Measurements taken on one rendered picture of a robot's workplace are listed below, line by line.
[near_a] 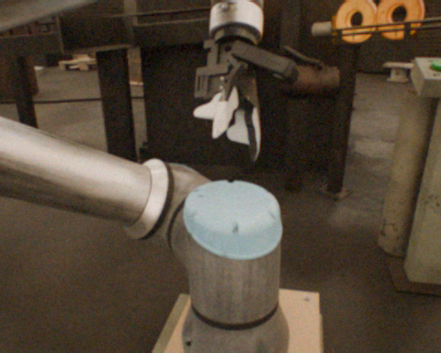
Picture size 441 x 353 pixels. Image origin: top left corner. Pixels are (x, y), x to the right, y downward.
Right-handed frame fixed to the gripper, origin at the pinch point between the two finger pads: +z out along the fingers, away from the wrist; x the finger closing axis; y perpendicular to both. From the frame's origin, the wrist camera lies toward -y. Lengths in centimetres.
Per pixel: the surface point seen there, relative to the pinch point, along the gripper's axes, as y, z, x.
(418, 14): -29, -63, -72
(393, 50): -15, -261, -466
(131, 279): 49, 26, -38
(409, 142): -25, -17, -63
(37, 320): 62, 36, -18
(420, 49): -57, -361, -667
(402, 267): -22, 18, -76
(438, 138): -32, -15, -50
